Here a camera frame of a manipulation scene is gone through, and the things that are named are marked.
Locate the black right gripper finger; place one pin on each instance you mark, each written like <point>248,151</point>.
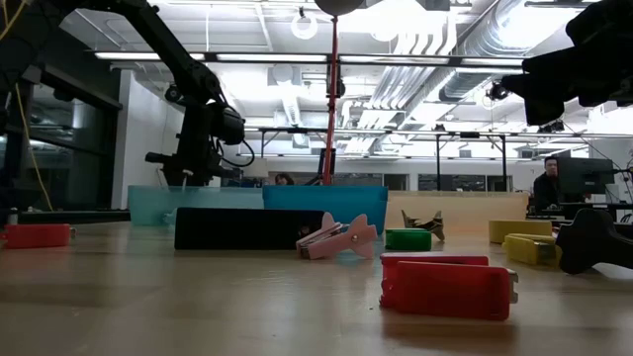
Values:
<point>539,104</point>

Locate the black stapler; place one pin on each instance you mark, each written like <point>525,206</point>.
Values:
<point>237,228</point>

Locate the yellow stapler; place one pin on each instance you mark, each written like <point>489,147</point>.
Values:
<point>529,249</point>

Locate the pink staple remover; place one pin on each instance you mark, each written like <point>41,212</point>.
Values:
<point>346,240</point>

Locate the red stapler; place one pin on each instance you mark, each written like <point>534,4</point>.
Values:
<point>445,292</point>
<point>34,236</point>

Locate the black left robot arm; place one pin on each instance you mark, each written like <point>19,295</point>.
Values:
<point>168,44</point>

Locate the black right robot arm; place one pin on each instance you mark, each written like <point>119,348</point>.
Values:
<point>608,22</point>

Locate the green stapler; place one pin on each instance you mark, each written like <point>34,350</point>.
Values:
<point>408,240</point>

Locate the black ceiling spotlight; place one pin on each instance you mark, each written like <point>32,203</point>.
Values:
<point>497,91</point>

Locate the teal translucent plastic bin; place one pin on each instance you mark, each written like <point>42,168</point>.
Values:
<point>148,205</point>

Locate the white lampshade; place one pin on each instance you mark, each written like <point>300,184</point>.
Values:
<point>256,168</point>

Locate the person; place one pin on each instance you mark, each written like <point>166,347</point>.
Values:
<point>284,180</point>
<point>546,190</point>

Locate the black computer monitor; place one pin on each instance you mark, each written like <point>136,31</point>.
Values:
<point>586,178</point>

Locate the black background desk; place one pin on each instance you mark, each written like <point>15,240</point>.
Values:
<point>593,207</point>

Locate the beige bin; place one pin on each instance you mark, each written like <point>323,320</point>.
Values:
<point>470,212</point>

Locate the red vertical pole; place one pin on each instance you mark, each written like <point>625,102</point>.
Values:
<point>330,123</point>

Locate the blue plastic bin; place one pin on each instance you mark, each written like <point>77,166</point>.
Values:
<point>346,203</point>

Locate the small silver cylinder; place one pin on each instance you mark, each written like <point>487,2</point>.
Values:
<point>13,217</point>

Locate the round grey overhead dome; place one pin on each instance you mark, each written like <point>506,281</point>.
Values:
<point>338,6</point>

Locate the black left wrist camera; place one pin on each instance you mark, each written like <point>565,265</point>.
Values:
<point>231,126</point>

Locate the black wall security camera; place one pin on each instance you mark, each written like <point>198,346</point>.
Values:
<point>173,94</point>

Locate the black background workstation frame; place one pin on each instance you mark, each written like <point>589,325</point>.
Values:
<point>437,163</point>

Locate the black aluminium table frame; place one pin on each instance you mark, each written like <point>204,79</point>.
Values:
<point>74,216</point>

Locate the black overhead frame bar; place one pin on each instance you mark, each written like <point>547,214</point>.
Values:
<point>395,62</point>

